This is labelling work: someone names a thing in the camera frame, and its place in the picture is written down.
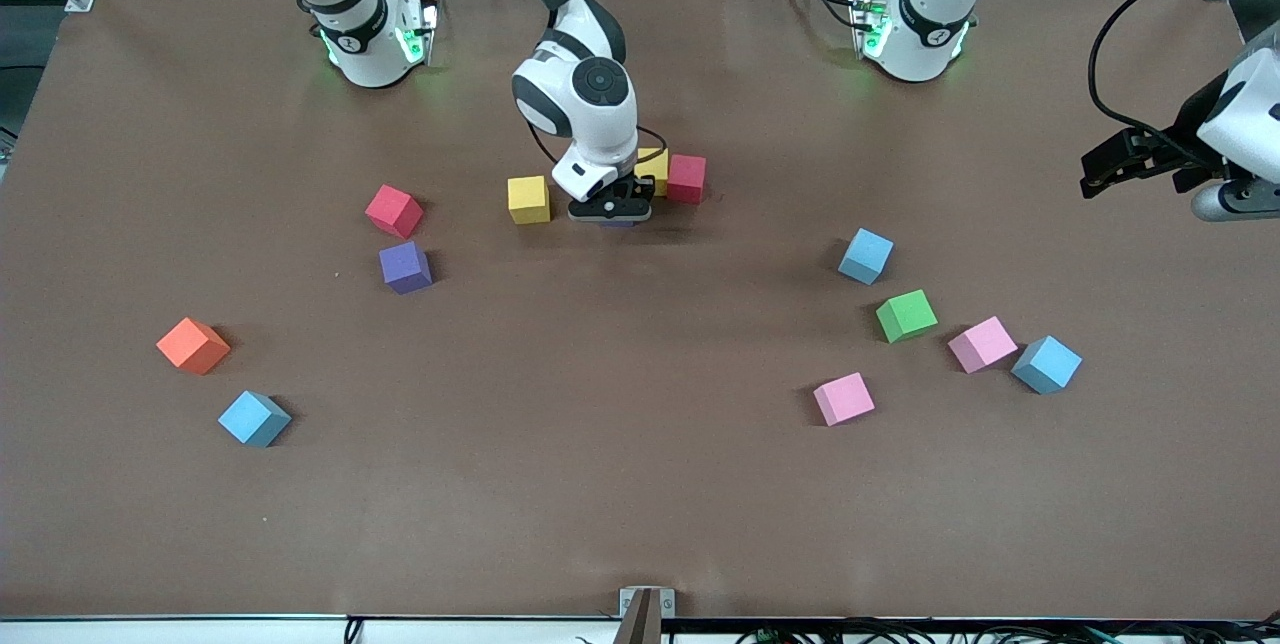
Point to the blue foam cube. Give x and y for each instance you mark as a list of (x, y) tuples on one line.
[(865, 256), (254, 418), (1046, 364)]

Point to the yellow foam cube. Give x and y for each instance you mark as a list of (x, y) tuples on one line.
[(657, 179), (528, 199)]

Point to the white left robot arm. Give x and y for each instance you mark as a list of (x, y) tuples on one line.
[(930, 24)]

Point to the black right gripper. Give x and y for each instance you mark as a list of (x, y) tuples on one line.
[(647, 190)]

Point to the green foam cube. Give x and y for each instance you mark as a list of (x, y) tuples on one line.
[(906, 315)]

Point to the pink foam cube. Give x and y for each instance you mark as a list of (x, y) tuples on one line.
[(982, 344), (843, 398)]

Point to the orange foam cube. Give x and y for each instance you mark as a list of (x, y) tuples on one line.
[(193, 345)]

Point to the grey metal bracket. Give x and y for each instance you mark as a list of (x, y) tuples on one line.
[(647, 624)]

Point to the red foam cube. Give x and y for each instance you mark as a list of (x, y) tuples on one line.
[(393, 211), (687, 179)]

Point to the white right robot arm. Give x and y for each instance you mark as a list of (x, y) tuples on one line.
[(600, 124)]

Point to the brown table cover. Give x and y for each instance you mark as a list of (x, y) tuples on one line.
[(640, 504)]

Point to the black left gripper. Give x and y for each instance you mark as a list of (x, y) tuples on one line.
[(1191, 124)]

